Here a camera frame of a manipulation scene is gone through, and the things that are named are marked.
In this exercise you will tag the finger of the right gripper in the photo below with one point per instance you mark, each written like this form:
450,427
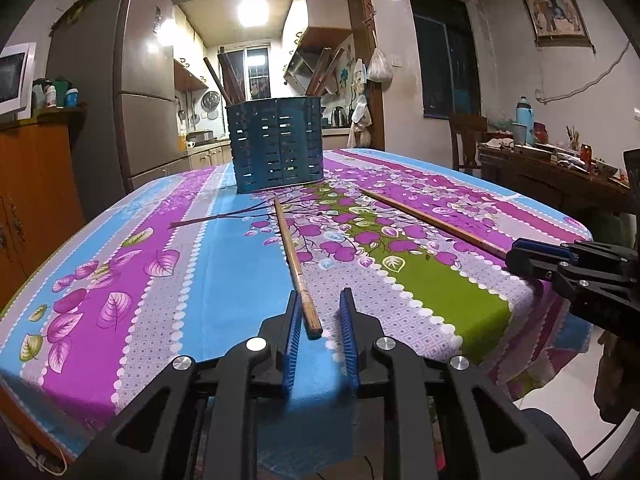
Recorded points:
540,250
544,266

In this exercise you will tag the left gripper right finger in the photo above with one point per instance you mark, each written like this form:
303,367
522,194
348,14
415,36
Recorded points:
380,367

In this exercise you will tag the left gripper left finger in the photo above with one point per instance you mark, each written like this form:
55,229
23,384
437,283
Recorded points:
259,368

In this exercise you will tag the wooden chopstick right outer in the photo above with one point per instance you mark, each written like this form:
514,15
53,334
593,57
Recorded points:
470,238

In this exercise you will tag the wooden chopstick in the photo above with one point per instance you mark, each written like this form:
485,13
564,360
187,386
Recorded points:
313,324
470,238

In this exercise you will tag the wooden chopstick centre left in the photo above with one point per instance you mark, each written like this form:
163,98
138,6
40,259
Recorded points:
313,324

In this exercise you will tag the dark wooden side table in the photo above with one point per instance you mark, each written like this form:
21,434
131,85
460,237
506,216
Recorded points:
581,196

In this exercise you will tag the wooden chair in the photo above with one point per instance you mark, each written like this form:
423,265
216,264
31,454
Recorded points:
466,131

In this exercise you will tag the blue thermos bottle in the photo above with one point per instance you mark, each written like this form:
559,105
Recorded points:
524,122

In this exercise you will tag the floral purple tablecloth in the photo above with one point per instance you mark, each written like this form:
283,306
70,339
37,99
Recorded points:
188,265

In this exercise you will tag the dark window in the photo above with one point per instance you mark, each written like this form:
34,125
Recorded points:
448,62

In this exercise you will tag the teal perforated utensil holder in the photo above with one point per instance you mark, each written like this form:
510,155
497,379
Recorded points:
276,142

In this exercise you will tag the white plastic bag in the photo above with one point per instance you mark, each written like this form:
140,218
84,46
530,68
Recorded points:
379,69

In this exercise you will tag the framed elephant picture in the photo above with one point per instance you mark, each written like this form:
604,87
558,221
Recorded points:
557,23

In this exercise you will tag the orange wooden cabinet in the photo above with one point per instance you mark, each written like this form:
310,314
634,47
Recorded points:
40,207

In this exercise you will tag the chopstick in holder left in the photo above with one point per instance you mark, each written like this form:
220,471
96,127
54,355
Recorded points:
220,86

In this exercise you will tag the grey refrigerator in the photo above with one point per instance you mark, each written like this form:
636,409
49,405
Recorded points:
118,55

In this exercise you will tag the white microwave oven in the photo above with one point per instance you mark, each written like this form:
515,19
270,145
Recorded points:
17,75

